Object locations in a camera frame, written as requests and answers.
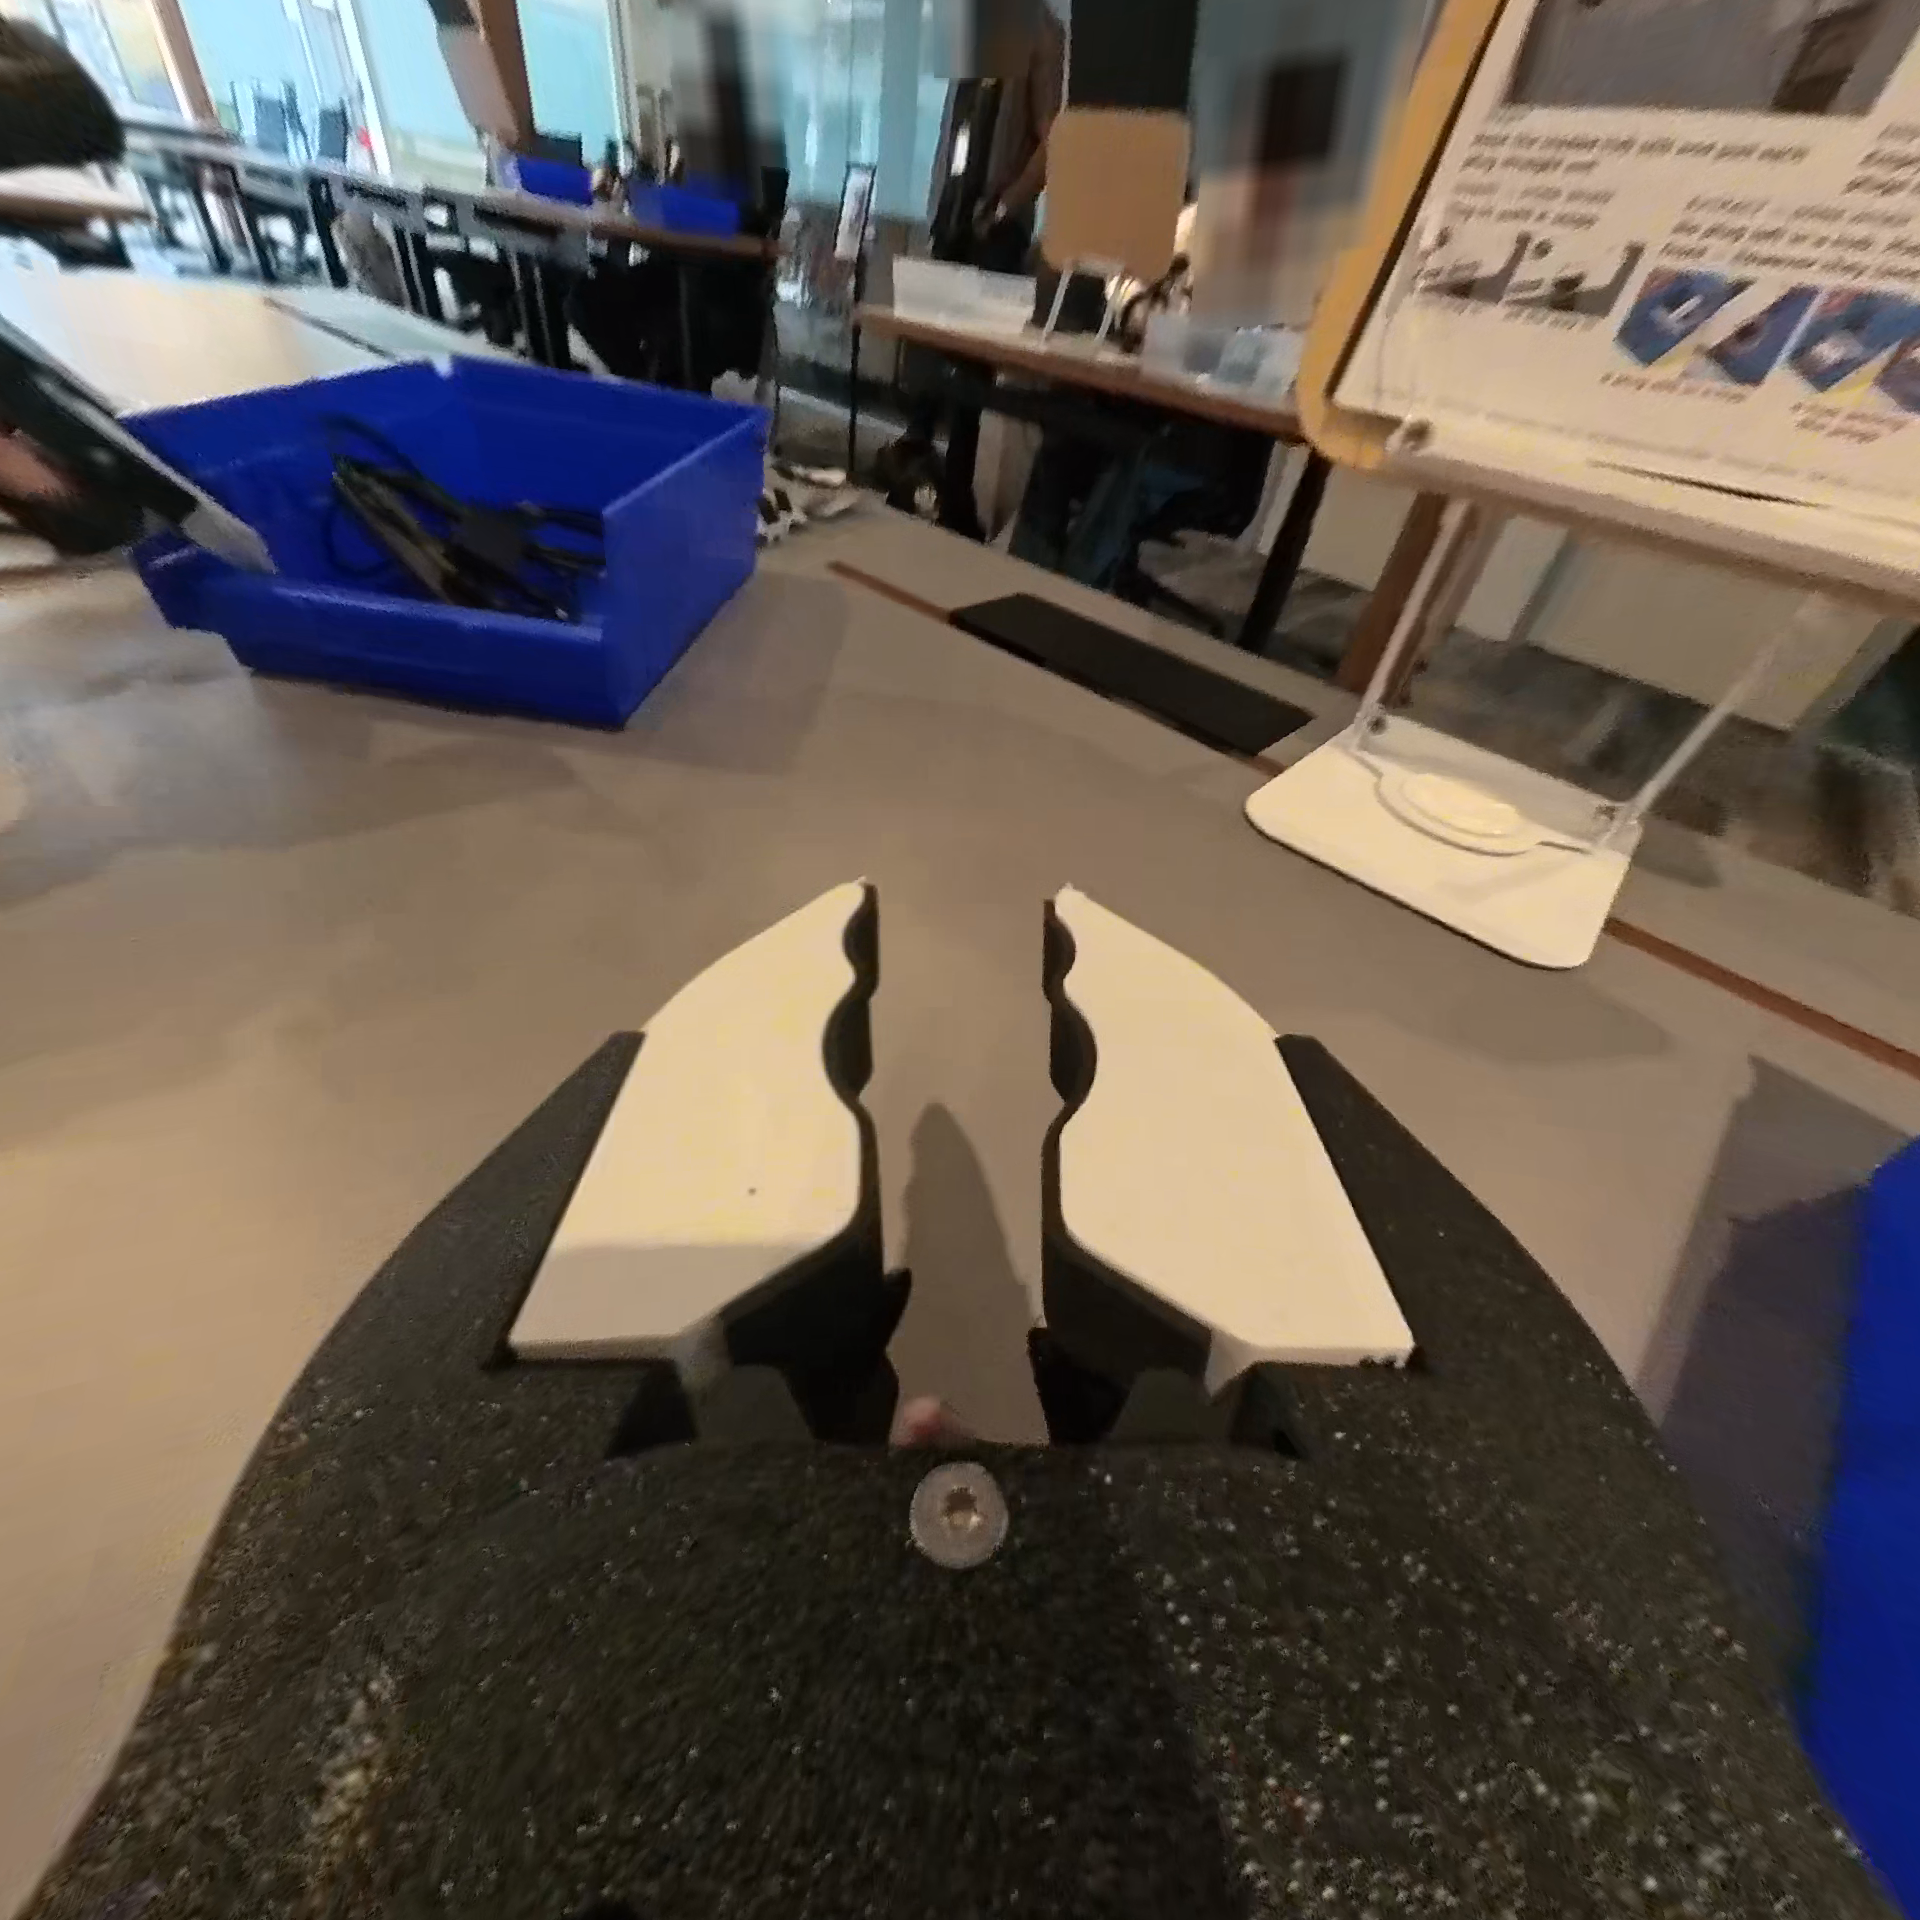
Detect printed instruction sheet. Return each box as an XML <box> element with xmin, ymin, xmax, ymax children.
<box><xmin>1334</xmin><ymin>0</ymin><xmax>1920</xmax><ymax>511</ymax></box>

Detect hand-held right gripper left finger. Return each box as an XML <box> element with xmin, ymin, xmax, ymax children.
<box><xmin>508</xmin><ymin>879</ymin><xmax>914</xmax><ymax>1445</ymax></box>

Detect black rectangular table inlay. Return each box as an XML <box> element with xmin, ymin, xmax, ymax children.
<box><xmin>948</xmin><ymin>591</ymin><xmax>1314</xmax><ymax>758</ymax></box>

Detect blue plastic bin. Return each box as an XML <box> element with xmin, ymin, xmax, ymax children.
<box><xmin>118</xmin><ymin>355</ymin><xmax>771</xmax><ymax>731</ymax></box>
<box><xmin>1786</xmin><ymin>1132</ymin><xmax>1920</xmax><ymax>1912</ymax></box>

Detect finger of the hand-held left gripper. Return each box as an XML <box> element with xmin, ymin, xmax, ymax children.
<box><xmin>0</xmin><ymin>323</ymin><xmax>278</xmax><ymax>577</ymax></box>

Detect background table with black frame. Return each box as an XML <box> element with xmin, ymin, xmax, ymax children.
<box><xmin>127</xmin><ymin>141</ymin><xmax>781</xmax><ymax>396</ymax></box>

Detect clear plastic container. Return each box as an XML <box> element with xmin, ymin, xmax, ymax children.
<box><xmin>891</xmin><ymin>251</ymin><xmax>1040</xmax><ymax>329</ymax></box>
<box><xmin>1143</xmin><ymin>318</ymin><xmax>1307</xmax><ymax>396</ymax></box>

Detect brown board on stand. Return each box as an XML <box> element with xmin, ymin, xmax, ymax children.
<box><xmin>1040</xmin><ymin>111</ymin><xmax>1194</xmax><ymax>348</ymax></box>

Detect brown background table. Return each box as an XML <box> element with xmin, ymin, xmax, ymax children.
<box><xmin>854</xmin><ymin>300</ymin><xmax>1336</xmax><ymax>653</ymax></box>

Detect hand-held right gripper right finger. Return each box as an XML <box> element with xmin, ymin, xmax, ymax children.
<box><xmin>1026</xmin><ymin>883</ymin><xmax>1418</xmax><ymax>1445</ymax></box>

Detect wooden instruction board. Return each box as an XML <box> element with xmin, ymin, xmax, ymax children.
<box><xmin>1295</xmin><ymin>0</ymin><xmax>1920</xmax><ymax>607</ymax></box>

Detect black hub cable with strap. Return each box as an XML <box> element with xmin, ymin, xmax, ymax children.
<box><xmin>323</xmin><ymin>416</ymin><xmax>607</xmax><ymax>624</ymax></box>

